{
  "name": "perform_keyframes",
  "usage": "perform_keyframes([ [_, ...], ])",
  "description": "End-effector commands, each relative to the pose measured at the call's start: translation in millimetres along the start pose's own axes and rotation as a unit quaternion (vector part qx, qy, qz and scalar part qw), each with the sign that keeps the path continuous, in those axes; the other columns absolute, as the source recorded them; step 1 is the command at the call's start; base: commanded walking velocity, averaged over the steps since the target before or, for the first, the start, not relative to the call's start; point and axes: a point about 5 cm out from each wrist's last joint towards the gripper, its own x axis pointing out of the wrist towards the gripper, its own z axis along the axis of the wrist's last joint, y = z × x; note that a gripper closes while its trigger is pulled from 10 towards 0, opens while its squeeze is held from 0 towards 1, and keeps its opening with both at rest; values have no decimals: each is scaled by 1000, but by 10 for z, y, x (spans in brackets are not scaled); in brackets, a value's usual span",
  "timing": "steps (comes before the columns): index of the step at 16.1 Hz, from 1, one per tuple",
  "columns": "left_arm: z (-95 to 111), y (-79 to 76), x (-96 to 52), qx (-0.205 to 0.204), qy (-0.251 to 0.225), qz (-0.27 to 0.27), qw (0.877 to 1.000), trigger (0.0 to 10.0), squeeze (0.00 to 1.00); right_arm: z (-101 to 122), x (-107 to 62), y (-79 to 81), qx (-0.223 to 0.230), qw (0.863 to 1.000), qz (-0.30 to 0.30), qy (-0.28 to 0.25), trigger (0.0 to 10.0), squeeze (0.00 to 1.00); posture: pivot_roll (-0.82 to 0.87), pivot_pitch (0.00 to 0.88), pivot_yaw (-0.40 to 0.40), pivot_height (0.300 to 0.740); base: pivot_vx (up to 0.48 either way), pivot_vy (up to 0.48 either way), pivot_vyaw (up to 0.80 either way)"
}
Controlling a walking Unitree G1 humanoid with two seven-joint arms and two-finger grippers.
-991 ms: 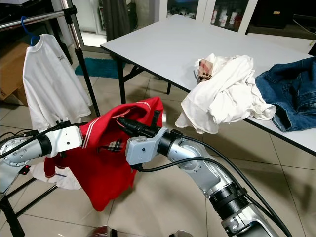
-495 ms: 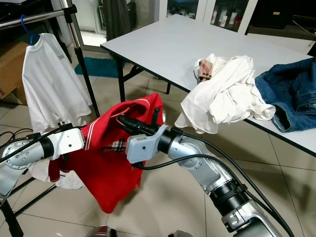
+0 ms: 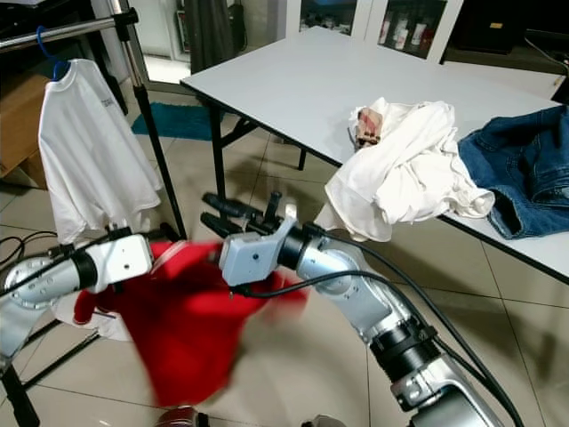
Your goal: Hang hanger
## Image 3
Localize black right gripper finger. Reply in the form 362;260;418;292
200;212;245;241
203;192;254;220

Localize red polo shirt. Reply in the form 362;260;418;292
71;238;308;408

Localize white blouse with dark buttons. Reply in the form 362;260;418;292
316;98;463;243

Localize blue hanger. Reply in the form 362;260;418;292
36;25;70;81

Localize chrome and black clothes rack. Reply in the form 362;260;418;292
0;7;188;392

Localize teal rug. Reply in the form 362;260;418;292
132;102;214;141

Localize cardboard box with black print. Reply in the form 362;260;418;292
18;151;50;188

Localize white table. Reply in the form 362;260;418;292
182;27;569;286

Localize large cardboard box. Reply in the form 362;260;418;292
0;73;50;174

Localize grey curtain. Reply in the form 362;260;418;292
187;0;236;77

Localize grey right robot foot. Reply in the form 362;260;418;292
298;415;348;427

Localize white glass-door cabinet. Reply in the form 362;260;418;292
284;0;468;65

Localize blue jeans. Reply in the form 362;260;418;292
458;105;569;241

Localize tall black speaker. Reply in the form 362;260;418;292
445;0;534;54

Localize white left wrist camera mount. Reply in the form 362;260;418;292
93;233;154;290

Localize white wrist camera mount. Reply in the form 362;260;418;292
93;233;154;290
220;213;299;287

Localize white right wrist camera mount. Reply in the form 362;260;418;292
220;213;299;287

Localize black floor cable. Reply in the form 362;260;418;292
0;230;59;268

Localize silver door frame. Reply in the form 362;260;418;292
89;0;134;90

